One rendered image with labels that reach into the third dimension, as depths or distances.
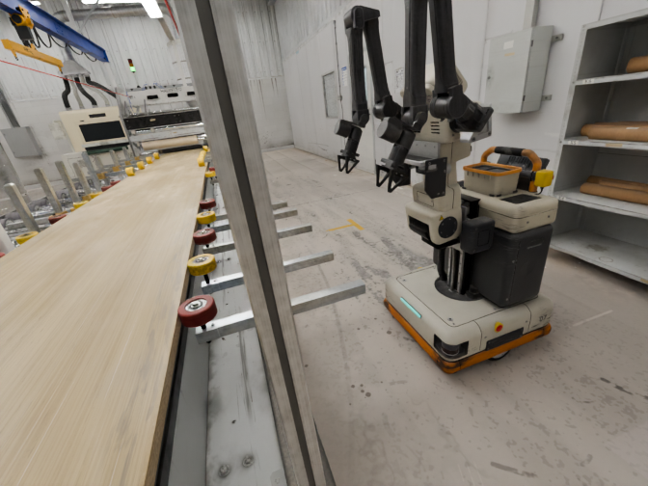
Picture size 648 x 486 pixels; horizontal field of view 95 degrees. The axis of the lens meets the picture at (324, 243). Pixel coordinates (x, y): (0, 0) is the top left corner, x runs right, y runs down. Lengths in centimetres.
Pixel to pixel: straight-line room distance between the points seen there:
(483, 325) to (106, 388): 144
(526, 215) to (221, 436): 135
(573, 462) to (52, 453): 154
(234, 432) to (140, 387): 30
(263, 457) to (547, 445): 117
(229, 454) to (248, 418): 8
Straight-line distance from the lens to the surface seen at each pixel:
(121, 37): 1218
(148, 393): 60
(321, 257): 101
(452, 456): 150
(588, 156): 301
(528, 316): 180
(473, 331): 159
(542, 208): 158
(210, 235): 117
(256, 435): 82
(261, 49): 1207
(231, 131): 27
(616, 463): 170
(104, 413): 61
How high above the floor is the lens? 128
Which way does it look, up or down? 24 degrees down
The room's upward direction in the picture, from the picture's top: 7 degrees counter-clockwise
